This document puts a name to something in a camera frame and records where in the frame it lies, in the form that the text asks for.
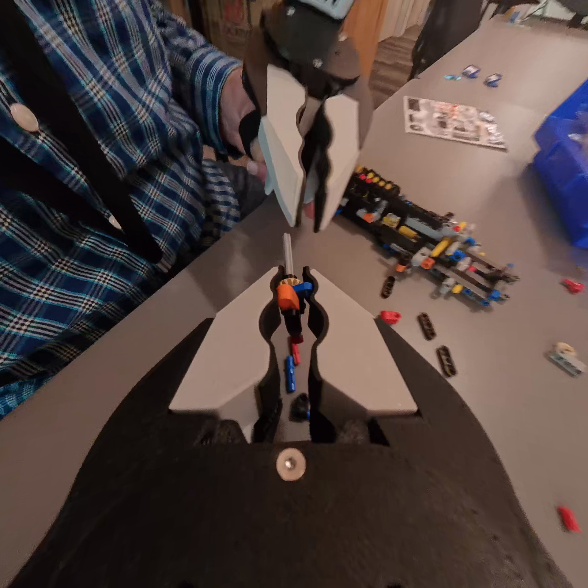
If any orange red lego piece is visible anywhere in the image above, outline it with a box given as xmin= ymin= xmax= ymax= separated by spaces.
xmin=557 ymin=505 xmax=582 ymax=533

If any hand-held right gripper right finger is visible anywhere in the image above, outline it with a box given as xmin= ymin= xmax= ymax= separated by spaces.
xmin=301 ymin=266 xmax=419 ymax=444

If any person's left forearm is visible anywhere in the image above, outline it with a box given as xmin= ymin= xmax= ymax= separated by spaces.
xmin=156 ymin=5 xmax=244 ymax=157

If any long lego chassis model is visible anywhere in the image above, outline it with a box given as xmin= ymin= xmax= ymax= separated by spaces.
xmin=337 ymin=165 xmax=520 ymax=307

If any small lego axle assembly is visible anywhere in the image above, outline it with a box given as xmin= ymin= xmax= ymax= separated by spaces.
xmin=277 ymin=232 xmax=314 ymax=345

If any clear bag of lego parts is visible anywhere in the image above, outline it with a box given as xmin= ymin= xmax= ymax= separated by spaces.
xmin=567 ymin=108 xmax=588 ymax=152

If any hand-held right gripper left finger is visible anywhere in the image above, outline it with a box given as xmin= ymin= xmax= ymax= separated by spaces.
xmin=169 ymin=266 xmax=283 ymax=444

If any grey tan lego piece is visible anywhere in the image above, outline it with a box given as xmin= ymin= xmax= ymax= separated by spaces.
xmin=547 ymin=342 xmax=588 ymax=377

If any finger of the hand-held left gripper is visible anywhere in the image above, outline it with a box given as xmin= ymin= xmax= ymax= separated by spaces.
xmin=303 ymin=93 xmax=360 ymax=233
xmin=257 ymin=63 xmax=308 ymax=228

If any blue plaid shirt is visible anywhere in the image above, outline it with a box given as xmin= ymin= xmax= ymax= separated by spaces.
xmin=0 ymin=0 xmax=272 ymax=419

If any lego instruction booklet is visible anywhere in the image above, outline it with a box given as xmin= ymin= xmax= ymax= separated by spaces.
xmin=403 ymin=96 xmax=508 ymax=151

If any brown cardboard box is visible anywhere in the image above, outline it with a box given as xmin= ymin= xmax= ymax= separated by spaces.
xmin=202 ymin=0 xmax=265 ymax=58

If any blue plastic storage bin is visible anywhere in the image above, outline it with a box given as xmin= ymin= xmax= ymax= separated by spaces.
xmin=533 ymin=80 xmax=588 ymax=251

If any black harness strap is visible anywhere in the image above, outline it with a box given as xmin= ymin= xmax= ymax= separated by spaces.
xmin=0 ymin=0 xmax=164 ymax=265

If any person's left hand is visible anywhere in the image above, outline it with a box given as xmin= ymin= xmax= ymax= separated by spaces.
xmin=219 ymin=68 xmax=268 ymax=180

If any black office chair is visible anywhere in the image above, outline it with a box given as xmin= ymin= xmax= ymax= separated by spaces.
xmin=409 ymin=0 xmax=483 ymax=81

